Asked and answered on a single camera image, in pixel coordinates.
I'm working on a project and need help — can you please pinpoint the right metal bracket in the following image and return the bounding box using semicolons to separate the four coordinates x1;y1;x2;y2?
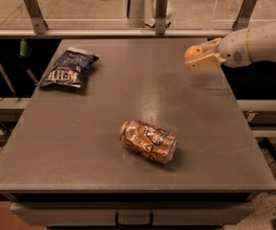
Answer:
232;0;258;31

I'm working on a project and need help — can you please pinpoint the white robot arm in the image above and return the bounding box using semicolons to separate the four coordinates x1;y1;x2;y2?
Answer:
184;22;276;70

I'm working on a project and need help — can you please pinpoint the middle metal bracket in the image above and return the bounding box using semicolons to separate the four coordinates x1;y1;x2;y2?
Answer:
155;0;168;35

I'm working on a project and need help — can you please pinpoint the cardboard box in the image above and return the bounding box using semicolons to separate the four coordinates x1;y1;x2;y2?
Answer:
0;194;47;230

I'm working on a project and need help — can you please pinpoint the grey drawer with handle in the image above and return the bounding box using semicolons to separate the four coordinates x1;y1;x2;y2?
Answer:
11;202;254;227

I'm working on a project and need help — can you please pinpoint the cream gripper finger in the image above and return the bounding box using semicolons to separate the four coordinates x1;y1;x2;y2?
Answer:
200;37;221;54
185;53;227;71

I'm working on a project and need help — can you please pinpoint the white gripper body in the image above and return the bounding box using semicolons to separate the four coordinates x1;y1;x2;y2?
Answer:
218;29;251;68

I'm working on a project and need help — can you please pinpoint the metal rail ledge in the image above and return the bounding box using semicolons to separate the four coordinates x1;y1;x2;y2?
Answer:
0;28;232;39

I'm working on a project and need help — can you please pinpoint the orange fruit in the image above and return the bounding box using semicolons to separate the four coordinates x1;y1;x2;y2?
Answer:
184;45;203;60

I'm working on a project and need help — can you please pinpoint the crushed orange soda can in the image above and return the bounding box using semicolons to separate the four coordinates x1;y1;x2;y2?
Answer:
120;120;177;164

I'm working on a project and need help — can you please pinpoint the blue chip bag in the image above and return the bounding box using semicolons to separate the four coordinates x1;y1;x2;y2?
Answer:
39;47;99;88

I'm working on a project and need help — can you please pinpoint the left metal bracket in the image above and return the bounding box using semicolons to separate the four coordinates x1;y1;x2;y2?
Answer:
23;0;48;35

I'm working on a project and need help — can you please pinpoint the metal bracket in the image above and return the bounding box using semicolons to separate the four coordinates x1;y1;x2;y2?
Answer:
155;0;168;35
23;0;48;35
232;0;258;31

